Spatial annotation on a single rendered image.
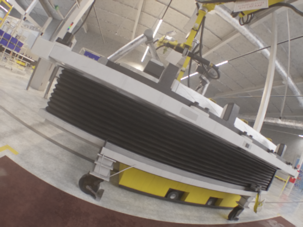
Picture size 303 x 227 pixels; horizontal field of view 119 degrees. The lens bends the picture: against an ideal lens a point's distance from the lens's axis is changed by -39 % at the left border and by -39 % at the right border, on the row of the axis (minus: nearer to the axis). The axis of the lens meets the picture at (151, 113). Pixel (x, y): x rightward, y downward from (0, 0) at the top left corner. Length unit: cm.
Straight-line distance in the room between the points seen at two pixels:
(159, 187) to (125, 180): 32
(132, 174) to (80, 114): 65
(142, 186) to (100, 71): 103
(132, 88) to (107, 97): 38
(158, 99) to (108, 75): 26
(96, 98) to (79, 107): 14
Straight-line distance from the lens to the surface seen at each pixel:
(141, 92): 66
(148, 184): 136
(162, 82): 74
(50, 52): 80
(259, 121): 671
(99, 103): 102
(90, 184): 109
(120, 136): 104
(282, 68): 1246
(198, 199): 169
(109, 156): 92
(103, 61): 227
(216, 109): 108
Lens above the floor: 72
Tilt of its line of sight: 1 degrees up
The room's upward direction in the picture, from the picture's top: 25 degrees clockwise
